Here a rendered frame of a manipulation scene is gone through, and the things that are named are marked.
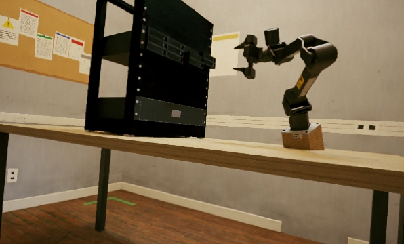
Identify black equipment rack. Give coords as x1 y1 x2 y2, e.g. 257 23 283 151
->
84 0 216 139

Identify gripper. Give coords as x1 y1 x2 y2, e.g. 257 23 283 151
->
233 33 267 79

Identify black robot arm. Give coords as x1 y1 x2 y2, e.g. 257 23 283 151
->
243 27 338 131

